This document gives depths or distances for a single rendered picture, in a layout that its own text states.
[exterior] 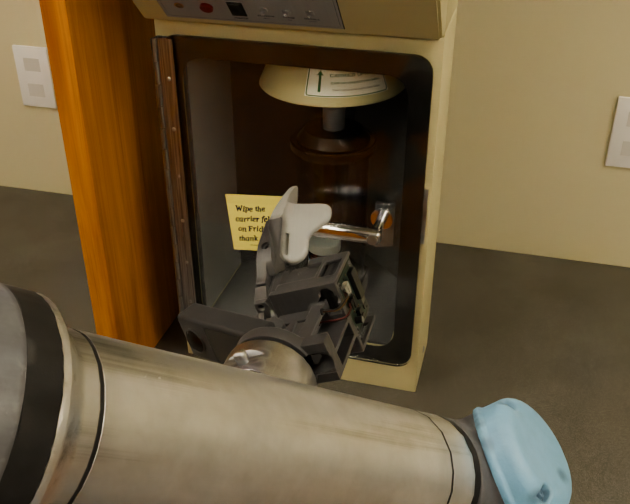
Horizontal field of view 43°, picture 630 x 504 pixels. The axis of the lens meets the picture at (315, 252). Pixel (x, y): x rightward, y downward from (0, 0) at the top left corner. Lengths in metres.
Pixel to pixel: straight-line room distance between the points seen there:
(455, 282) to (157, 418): 1.02
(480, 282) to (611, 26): 0.43
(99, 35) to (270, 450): 0.66
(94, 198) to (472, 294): 0.61
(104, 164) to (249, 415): 0.65
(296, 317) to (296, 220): 0.10
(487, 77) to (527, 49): 0.07
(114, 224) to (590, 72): 0.74
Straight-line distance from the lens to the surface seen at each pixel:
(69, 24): 0.88
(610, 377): 1.16
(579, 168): 1.36
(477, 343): 1.17
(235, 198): 0.96
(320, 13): 0.81
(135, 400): 0.30
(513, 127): 1.33
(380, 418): 0.41
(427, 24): 0.80
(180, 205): 1.00
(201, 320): 0.71
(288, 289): 0.66
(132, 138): 1.01
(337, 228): 0.88
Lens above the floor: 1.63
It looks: 31 degrees down
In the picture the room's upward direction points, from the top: straight up
